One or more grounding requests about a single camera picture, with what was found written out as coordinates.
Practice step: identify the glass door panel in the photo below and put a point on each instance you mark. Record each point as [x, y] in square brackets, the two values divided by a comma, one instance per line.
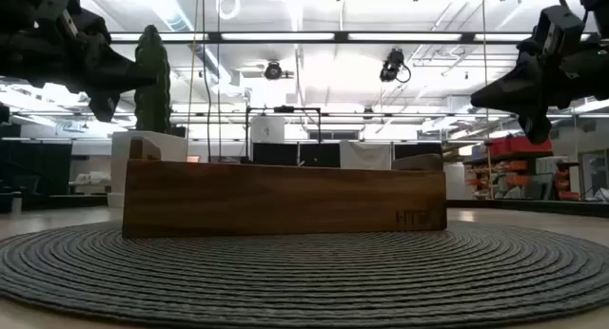
[595, 177]

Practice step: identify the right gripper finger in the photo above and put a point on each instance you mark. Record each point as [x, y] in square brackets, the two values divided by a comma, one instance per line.
[536, 127]
[499, 96]

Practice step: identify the orange storage bin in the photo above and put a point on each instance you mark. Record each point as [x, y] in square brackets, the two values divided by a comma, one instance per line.
[517, 180]
[517, 166]

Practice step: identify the silver ventilation duct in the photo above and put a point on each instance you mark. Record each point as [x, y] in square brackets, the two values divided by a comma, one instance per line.
[178, 22]

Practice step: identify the white clutter heap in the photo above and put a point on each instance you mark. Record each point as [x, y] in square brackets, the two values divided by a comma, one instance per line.
[92, 178]

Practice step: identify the dark screen panel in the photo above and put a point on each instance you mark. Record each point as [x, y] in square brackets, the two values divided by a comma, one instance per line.
[320, 154]
[275, 154]
[418, 149]

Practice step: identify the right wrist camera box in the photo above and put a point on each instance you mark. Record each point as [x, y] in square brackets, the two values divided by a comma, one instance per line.
[568, 27]

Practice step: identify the small white post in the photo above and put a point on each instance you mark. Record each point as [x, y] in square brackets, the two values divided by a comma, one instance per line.
[16, 205]

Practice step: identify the black background station frame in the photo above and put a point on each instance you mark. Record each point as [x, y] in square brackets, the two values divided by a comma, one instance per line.
[284, 109]

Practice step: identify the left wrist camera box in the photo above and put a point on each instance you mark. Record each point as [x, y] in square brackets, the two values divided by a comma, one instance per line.
[57, 8]

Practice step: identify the wooden tea organiser box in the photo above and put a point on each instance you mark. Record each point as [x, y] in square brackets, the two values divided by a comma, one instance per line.
[285, 200]

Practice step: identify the round grey woven placemat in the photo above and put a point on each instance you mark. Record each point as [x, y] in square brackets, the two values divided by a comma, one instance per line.
[304, 281]

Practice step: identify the round black spotlight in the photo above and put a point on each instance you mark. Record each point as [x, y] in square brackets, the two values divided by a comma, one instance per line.
[273, 71]

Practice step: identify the dark storage shelf rack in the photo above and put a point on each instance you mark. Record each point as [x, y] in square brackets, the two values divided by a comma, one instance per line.
[504, 157]

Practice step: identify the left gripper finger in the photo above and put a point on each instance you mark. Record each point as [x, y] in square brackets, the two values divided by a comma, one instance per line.
[131, 78]
[105, 105]

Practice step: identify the white draped cloth panel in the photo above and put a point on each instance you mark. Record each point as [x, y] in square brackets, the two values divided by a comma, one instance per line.
[365, 155]

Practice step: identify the black cabinet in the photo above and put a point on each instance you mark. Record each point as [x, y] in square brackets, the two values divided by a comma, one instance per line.
[38, 167]

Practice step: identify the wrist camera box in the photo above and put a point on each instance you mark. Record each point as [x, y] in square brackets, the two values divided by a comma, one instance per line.
[57, 8]
[568, 27]

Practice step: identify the white hexagonal planter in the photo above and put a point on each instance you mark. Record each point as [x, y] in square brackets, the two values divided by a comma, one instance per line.
[173, 146]

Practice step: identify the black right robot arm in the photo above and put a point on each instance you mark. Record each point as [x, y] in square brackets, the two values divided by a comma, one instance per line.
[597, 8]

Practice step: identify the red storage bin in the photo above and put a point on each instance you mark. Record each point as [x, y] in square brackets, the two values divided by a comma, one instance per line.
[499, 147]
[523, 149]

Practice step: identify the black rail with light panels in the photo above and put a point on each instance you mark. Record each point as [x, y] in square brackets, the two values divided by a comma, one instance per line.
[285, 42]

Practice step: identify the green cactus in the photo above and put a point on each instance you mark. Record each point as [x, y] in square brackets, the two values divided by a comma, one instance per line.
[154, 48]

